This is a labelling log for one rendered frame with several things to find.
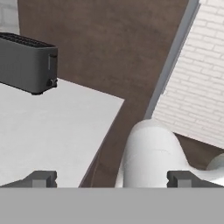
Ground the white rounded object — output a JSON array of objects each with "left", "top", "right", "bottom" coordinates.
[{"left": 115, "top": 118, "right": 224, "bottom": 189}]

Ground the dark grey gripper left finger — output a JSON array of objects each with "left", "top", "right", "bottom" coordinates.
[{"left": 0, "top": 170, "right": 58, "bottom": 189}]

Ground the dark grey toaster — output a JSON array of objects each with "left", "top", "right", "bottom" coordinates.
[{"left": 0, "top": 31, "right": 59, "bottom": 96}]

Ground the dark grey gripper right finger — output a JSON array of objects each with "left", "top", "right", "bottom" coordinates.
[{"left": 166, "top": 170, "right": 224, "bottom": 189}]

